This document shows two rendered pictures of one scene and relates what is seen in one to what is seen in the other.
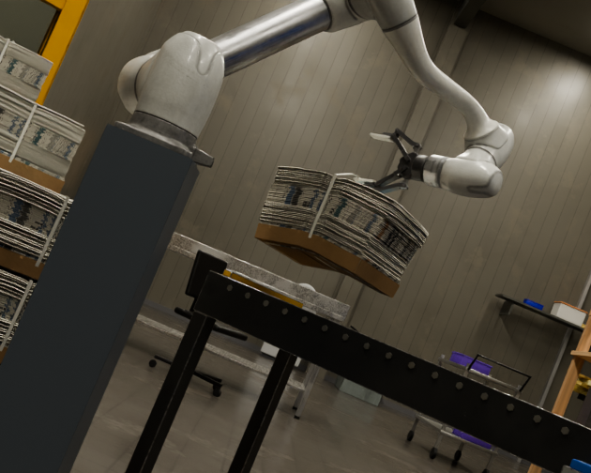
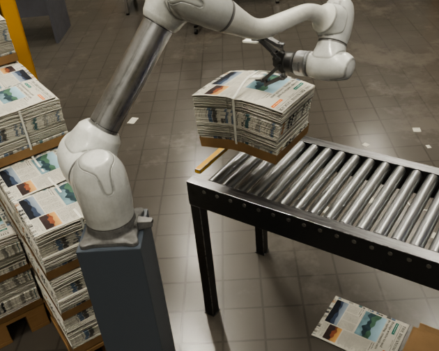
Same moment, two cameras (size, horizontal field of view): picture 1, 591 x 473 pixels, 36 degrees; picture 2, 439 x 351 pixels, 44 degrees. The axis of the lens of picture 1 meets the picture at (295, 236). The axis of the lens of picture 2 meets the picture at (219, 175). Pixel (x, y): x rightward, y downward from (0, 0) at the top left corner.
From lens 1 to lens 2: 150 cm
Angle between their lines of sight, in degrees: 39
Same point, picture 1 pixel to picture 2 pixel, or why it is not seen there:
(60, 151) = (54, 120)
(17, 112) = (12, 123)
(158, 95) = (93, 219)
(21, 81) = not seen: outside the picture
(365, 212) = (265, 122)
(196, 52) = (97, 184)
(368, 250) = (278, 145)
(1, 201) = (47, 247)
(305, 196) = (220, 115)
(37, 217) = (72, 237)
